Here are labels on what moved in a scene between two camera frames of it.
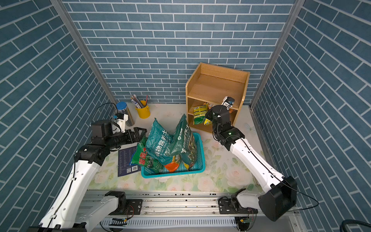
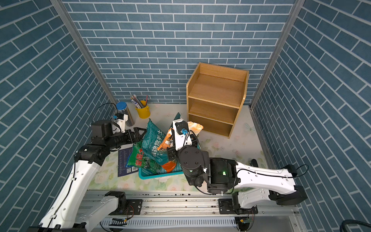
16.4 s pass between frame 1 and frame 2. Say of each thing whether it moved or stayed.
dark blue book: stayed
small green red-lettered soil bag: moved
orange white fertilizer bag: moved
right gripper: moved
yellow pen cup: stayed
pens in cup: stayed
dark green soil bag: moved
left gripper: stayed
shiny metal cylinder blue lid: stayed
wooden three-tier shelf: stayed
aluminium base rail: stayed
